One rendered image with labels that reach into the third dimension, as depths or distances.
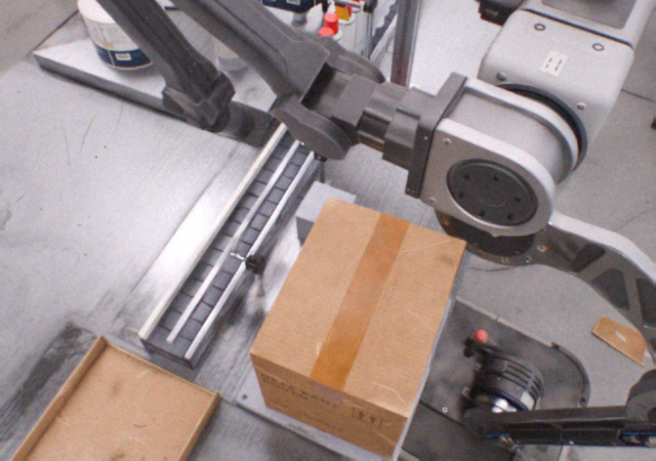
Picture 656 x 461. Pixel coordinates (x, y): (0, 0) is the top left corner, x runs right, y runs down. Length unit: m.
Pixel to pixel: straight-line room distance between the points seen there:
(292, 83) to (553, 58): 0.26
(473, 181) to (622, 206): 2.05
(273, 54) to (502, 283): 1.74
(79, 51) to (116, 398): 0.95
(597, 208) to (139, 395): 1.94
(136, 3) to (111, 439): 0.75
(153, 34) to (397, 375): 0.56
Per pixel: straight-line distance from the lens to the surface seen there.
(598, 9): 0.71
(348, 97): 0.62
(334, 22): 1.36
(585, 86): 0.61
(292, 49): 0.63
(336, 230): 0.94
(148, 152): 1.48
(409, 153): 0.59
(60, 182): 1.50
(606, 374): 2.22
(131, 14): 0.77
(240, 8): 0.62
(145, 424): 1.15
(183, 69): 0.85
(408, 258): 0.92
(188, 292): 1.18
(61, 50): 1.76
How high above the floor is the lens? 1.91
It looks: 56 degrees down
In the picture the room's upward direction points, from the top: straight up
